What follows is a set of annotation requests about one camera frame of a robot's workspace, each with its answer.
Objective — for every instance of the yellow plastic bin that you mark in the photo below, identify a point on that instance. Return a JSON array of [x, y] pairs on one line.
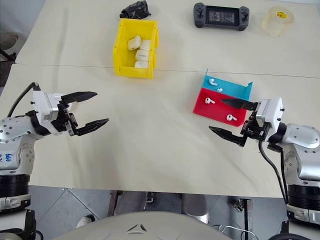
[[121, 57]]

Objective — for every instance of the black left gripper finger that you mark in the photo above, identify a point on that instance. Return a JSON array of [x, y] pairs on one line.
[[92, 125], [80, 96]]

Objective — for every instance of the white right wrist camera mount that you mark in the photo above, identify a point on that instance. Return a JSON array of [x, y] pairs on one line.
[[271, 110]]

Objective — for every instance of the grey handheld game console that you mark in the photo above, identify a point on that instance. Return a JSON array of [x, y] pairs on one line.
[[221, 16]]

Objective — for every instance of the blue plastic tray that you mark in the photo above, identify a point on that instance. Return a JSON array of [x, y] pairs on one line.
[[235, 90]]

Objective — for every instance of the white shoe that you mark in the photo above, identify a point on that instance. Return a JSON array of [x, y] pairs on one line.
[[85, 221]]

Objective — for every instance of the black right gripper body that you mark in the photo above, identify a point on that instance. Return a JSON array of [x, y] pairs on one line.
[[255, 130]]

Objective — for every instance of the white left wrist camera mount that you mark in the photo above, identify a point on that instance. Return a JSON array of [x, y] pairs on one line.
[[42, 105]]

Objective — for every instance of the clear tape roll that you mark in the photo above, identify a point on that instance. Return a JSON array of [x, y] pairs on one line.
[[277, 22]]

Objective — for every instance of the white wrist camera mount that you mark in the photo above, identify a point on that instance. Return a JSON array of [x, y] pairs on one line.
[[271, 110], [42, 105]]

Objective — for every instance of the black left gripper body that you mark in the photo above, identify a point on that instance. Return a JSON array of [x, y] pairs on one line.
[[65, 122]]

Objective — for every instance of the white earbud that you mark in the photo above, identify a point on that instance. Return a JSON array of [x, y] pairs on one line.
[[230, 118], [212, 82], [209, 101], [220, 89]]

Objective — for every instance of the grey robot torso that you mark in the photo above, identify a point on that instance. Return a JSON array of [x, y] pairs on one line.
[[137, 225]]

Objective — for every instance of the black crumpled plastic bag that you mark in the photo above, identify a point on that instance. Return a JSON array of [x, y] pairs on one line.
[[136, 10]]

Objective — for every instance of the red plastic tray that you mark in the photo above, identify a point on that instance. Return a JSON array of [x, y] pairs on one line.
[[215, 111]]

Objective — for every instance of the brown metal table leg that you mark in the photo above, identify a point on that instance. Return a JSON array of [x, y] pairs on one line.
[[248, 220], [113, 202]]

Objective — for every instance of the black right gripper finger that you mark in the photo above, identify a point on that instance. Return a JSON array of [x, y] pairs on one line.
[[225, 135], [240, 103]]

